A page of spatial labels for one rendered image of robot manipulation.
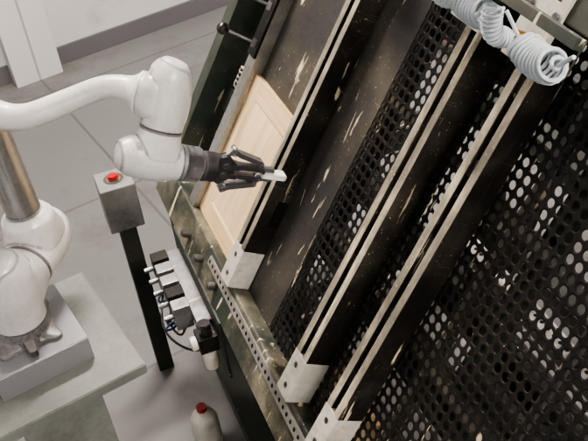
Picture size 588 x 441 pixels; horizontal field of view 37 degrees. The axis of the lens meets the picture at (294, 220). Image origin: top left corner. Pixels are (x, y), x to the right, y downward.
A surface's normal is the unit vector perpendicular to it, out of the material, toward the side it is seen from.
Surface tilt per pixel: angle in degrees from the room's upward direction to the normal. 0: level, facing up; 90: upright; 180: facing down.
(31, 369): 90
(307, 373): 90
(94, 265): 0
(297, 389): 90
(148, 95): 62
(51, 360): 90
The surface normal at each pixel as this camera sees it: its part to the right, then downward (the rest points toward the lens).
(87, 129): -0.10, -0.77
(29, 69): 0.54, 0.49
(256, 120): -0.84, -0.14
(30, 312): 0.72, 0.40
